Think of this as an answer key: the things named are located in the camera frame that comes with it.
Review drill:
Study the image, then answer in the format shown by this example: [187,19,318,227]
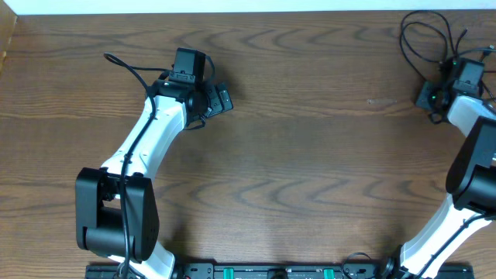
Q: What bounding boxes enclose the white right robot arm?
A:
[391,58,495,278]

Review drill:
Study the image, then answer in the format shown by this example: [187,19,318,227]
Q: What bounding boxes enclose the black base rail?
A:
[84,251,476,279]

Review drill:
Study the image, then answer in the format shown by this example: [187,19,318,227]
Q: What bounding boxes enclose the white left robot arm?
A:
[75,48,233,279]

